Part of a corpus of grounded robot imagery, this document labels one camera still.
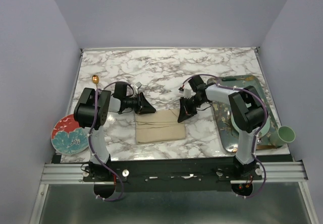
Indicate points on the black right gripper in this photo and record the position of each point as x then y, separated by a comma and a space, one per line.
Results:
185, 112

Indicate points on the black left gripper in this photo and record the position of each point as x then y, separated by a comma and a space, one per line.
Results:
145, 107

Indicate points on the beige linen napkin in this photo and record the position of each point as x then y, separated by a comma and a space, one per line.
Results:
160, 126

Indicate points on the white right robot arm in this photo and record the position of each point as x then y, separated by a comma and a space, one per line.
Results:
247, 108

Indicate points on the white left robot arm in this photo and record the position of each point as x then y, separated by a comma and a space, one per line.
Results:
91, 112

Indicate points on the floral teal serving tray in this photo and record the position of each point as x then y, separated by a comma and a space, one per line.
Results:
222, 113

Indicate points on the gold spoon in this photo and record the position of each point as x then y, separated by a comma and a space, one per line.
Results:
95, 80

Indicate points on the mint green plate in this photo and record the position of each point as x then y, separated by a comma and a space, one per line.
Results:
262, 132

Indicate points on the red and blue round plate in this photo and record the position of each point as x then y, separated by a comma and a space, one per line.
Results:
68, 137

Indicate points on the mint green cup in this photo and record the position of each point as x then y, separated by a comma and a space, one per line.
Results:
283, 135

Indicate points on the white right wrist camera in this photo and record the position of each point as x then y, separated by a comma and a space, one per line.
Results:
187, 93

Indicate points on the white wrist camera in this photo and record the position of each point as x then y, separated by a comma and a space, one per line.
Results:
187, 93
137, 85

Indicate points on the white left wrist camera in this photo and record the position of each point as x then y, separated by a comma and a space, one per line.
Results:
137, 85

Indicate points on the black mounting base plate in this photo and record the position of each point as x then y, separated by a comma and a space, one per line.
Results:
222, 174

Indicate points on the aluminium frame rail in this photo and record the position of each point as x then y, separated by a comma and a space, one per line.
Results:
276, 172

